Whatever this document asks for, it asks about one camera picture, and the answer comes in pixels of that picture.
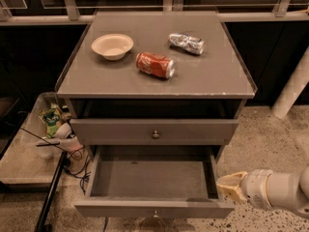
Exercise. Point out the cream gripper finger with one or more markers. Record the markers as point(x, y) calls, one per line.
point(231, 180)
point(235, 194)

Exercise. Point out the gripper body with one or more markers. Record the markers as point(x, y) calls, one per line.
point(256, 188)

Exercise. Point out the grey drawer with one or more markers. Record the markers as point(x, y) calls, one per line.
point(140, 131)
point(135, 181)

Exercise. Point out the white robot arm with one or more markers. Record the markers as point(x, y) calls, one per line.
point(290, 191)

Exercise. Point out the brass middle drawer knob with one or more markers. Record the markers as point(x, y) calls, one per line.
point(155, 215)

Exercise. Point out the brass drawer knob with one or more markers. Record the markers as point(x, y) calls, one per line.
point(155, 215)
point(155, 135)

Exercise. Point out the brass top drawer knob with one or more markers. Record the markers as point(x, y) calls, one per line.
point(155, 135)

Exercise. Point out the grey drawer cabinet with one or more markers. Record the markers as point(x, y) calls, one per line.
point(213, 85)

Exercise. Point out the grey top drawer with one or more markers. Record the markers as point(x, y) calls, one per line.
point(140, 131)

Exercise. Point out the red soda can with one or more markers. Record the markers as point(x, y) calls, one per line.
point(155, 64)

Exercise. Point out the crushed silver can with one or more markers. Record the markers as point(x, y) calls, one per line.
point(190, 44)

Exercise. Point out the white crumpled cup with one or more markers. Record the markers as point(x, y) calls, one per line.
point(63, 132)

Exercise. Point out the white paper bowl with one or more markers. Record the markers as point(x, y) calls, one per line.
point(112, 47)

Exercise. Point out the green snack bag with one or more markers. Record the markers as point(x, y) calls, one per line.
point(52, 118)

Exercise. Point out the metal window railing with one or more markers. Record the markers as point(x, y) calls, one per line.
point(57, 12)

